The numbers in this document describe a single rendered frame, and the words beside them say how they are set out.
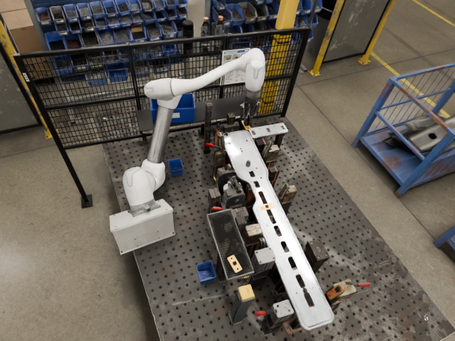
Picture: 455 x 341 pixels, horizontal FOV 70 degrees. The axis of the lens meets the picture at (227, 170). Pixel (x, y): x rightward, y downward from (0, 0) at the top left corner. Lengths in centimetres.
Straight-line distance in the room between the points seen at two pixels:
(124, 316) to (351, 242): 177
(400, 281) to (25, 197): 318
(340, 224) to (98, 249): 199
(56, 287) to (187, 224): 126
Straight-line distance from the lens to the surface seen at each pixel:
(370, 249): 247
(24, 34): 437
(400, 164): 392
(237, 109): 253
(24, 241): 332
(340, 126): 426
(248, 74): 180
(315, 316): 183
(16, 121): 392
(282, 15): 248
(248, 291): 161
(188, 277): 210
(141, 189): 204
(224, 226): 173
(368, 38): 534
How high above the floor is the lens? 268
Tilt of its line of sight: 52 degrees down
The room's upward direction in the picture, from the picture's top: 8 degrees clockwise
